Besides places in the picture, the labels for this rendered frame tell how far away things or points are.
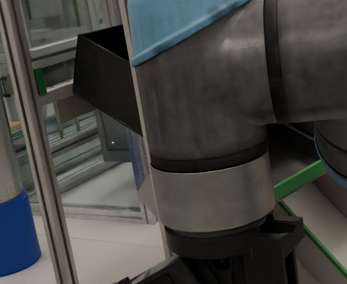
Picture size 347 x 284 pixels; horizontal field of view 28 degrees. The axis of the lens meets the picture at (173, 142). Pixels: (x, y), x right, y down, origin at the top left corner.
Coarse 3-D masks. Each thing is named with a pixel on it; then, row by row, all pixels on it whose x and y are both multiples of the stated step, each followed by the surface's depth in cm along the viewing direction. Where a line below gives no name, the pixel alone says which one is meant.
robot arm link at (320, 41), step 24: (288, 0) 40; (312, 0) 39; (336, 0) 39; (264, 24) 39; (288, 24) 39; (312, 24) 38; (336, 24) 38; (288, 48) 38; (312, 48) 38; (336, 48) 38; (288, 72) 38; (312, 72) 38; (336, 72) 38; (288, 96) 39; (312, 96) 39; (336, 96) 39; (288, 120) 41; (312, 120) 41; (336, 120) 42; (336, 144) 47
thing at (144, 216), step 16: (112, 0) 151; (112, 16) 152; (128, 128) 159; (128, 144) 160; (144, 144) 161; (144, 160) 161; (144, 176) 161; (32, 208) 185; (64, 208) 178; (80, 208) 175; (96, 208) 172; (112, 208) 170; (144, 208) 164
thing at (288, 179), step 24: (96, 48) 77; (120, 48) 85; (96, 72) 79; (120, 72) 76; (96, 96) 80; (120, 96) 77; (120, 120) 78; (288, 144) 79; (312, 144) 77; (288, 168) 75; (312, 168) 72; (288, 192) 71
